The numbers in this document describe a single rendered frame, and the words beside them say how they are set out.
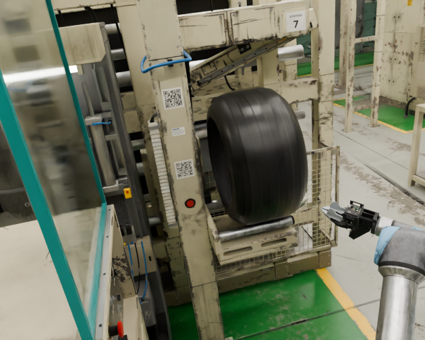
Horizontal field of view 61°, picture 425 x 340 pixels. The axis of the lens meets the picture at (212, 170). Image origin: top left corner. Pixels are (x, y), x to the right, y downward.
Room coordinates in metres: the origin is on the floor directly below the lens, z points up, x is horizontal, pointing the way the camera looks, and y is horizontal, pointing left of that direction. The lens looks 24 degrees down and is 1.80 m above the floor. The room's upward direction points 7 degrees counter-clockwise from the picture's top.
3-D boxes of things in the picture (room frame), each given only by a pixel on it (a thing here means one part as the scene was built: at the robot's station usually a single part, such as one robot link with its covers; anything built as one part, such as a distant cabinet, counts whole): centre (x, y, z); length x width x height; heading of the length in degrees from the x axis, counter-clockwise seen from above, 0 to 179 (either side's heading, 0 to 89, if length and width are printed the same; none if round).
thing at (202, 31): (1.79, -0.20, 1.71); 0.61 x 0.25 x 0.15; 100
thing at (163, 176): (1.37, 0.20, 1.19); 0.05 x 0.04 x 0.48; 10
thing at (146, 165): (2.22, 0.41, 0.61); 0.33 x 0.06 x 0.86; 10
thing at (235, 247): (1.34, -0.15, 0.84); 0.36 x 0.09 x 0.06; 100
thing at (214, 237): (1.45, 0.05, 0.90); 0.40 x 0.03 x 0.10; 10
